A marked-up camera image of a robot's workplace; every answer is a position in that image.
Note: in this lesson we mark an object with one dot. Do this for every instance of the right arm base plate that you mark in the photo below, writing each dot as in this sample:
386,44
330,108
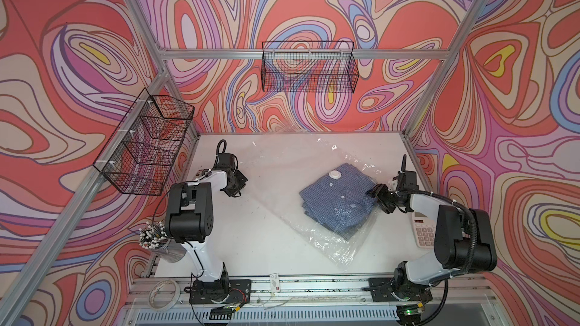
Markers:
386,289

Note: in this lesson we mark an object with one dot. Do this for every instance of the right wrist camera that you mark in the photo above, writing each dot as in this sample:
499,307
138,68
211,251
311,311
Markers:
407,181

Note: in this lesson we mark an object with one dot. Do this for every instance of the aluminium frame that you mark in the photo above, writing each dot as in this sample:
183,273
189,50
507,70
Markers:
70,70

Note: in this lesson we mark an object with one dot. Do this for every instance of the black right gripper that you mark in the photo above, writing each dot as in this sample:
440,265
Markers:
378,191

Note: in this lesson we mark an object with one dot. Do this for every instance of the clear cup of pens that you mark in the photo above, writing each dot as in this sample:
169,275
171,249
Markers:
153,237

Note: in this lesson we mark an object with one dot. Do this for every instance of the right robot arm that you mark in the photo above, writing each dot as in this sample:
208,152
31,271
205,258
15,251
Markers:
463,241

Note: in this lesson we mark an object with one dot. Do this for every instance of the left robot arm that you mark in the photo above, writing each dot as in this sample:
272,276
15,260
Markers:
190,218

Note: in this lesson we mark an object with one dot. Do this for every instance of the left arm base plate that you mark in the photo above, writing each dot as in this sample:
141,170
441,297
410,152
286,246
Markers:
219,293

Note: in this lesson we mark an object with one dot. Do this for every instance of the clear plastic vacuum bag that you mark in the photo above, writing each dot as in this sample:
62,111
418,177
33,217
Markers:
279,166

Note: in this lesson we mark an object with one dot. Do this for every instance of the clear tape roll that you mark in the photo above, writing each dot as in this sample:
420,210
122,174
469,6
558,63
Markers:
164,296

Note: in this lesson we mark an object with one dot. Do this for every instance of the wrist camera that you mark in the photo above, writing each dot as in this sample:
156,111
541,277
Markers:
224,161
407,181

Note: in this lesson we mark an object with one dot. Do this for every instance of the black wire basket left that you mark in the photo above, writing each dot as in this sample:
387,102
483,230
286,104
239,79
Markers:
139,158

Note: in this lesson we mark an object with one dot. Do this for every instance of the small white cardboard box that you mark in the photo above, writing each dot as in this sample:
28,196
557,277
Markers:
274,283

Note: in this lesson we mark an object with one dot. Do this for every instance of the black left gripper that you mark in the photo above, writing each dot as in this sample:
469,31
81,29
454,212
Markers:
242,183

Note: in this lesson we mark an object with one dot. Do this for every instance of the aluminium front rail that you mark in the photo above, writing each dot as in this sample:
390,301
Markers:
330,299

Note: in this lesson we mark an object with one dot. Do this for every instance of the pink white calculator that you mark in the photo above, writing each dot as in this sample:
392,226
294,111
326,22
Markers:
424,230

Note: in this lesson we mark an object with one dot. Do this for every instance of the blue checked shirt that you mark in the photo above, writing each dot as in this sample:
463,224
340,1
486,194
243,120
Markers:
339,201

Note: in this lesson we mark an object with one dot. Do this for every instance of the black wire basket back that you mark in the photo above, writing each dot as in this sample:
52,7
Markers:
309,66

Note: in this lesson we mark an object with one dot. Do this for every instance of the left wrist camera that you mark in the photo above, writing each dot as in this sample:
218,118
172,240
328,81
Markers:
224,161

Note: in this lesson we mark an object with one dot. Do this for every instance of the black wire basket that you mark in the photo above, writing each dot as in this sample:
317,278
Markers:
139,158
309,66

